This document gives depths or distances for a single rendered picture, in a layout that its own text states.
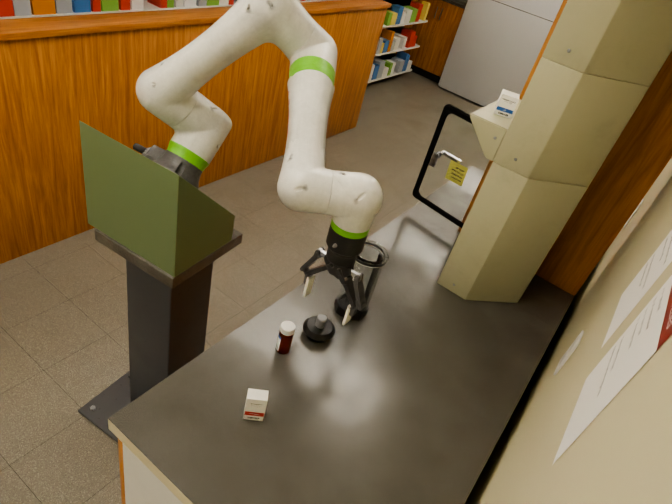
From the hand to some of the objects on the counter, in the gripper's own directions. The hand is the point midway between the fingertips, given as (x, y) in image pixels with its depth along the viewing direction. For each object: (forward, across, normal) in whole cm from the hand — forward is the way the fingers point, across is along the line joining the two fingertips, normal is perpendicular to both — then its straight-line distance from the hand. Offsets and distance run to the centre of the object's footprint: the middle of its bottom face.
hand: (326, 305), depth 136 cm
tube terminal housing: (+12, -26, -66) cm, 72 cm away
